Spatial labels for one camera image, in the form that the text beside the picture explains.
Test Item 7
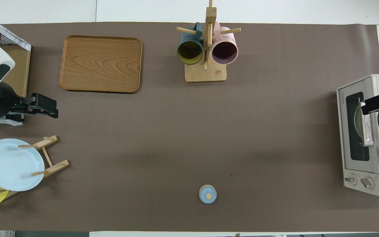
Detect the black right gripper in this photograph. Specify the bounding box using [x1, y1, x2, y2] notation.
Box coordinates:
[361, 91, 379, 116]

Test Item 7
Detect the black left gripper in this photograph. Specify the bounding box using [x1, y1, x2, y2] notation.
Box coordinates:
[10, 93, 59, 122]

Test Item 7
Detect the glass oven door with handle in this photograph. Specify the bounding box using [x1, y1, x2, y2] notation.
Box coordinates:
[337, 77, 379, 175]

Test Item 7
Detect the beige oven knob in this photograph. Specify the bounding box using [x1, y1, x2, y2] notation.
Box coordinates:
[361, 177, 376, 190]

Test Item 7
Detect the wooden shelf box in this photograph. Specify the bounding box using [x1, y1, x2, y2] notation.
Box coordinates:
[0, 26, 31, 99]

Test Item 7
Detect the wooden plate rack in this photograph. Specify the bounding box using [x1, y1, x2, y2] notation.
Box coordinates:
[0, 135, 70, 199]

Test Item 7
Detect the wooden serving tray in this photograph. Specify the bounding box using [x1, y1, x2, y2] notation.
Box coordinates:
[59, 35, 142, 94]

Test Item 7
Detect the light blue plate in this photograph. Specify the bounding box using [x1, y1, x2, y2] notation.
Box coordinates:
[0, 139, 45, 192]

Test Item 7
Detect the white checked cloth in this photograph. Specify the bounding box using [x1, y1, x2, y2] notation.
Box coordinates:
[0, 13, 32, 51]

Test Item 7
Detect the brown table mat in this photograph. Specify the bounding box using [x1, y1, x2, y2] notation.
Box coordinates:
[0, 22, 379, 232]

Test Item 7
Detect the dark blue mug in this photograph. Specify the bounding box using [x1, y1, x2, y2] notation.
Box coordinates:
[176, 22, 205, 66]

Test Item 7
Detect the pink mug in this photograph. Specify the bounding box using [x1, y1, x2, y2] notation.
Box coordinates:
[211, 22, 239, 65]

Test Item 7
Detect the wooden mug tree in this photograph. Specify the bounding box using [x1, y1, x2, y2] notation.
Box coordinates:
[176, 0, 241, 83]

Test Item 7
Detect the black wire basket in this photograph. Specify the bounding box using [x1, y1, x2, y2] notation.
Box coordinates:
[0, 20, 23, 46]

